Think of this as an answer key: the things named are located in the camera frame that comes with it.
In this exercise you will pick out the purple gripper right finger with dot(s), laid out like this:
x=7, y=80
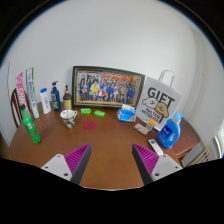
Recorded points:
x=152, y=166

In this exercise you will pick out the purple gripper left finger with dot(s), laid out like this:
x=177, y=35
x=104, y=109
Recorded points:
x=71, y=166

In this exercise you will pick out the green plastic soda bottle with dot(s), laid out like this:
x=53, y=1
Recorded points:
x=29, y=125

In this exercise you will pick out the white remote control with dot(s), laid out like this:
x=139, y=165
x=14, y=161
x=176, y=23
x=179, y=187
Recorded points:
x=156, y=147

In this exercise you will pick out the blue detergent bottle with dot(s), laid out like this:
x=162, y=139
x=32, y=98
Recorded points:
x=170, y=133

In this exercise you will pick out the small colourful box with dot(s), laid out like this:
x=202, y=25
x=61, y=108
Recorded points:
x=145, y=129

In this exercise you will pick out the red round coaster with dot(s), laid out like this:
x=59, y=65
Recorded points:
x=89, y=125

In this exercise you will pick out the patterned mug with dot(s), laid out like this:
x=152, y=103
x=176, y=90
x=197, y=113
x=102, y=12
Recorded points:
x=69, y=123

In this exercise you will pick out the green soap bar left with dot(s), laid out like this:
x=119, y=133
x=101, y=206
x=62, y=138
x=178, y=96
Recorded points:
x=85, y=111

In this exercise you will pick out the green soap bar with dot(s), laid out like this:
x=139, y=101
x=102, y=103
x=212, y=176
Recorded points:
x=85, y=111
x=99, y=113

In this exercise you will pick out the white spoon in mug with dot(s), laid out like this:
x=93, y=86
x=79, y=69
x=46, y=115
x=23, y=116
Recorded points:
x=67, y=113

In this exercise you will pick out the white radiator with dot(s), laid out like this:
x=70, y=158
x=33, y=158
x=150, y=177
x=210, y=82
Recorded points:
x=205, y=156

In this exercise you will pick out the green soap bar right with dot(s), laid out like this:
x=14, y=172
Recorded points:
x=99, y=113

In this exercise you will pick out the white gift paper bag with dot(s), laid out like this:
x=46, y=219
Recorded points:
x=159, y=100

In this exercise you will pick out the dark yellow-label pump bottle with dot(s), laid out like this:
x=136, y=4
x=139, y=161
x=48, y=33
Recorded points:
x=67, y=99

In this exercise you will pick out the blue pump bottle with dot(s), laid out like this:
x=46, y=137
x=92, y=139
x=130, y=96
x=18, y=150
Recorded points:
x=55, y=97

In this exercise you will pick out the white lotion bottle blue cap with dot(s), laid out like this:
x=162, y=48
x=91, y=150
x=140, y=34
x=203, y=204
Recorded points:
x=45, y=101

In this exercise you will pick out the framed group photo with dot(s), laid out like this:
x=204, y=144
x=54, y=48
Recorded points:
x=100, y=87

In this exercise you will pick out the brown wooden chair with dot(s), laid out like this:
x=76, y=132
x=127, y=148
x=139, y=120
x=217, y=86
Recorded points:
x=15, y=108

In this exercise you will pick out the pink white tube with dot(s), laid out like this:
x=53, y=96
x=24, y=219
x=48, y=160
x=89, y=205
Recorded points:
x=21, y=92

